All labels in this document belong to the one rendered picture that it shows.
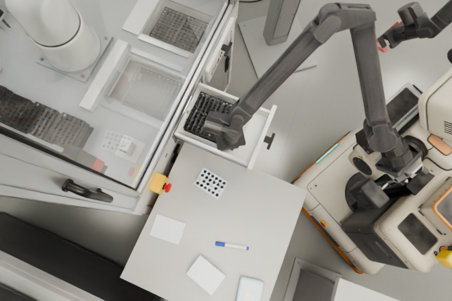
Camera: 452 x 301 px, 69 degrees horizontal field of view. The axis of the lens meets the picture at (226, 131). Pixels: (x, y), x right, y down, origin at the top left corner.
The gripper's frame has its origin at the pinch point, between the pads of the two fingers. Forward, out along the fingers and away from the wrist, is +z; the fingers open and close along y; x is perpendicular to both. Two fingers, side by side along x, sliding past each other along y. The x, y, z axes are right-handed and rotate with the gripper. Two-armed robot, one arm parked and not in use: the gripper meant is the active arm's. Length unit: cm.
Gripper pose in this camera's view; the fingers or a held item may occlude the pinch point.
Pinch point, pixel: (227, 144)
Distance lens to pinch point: 124.5
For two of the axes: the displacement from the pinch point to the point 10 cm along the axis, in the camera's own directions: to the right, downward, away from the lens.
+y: -9.7, 1.6, -1.6
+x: 2.0, 9.4, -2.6
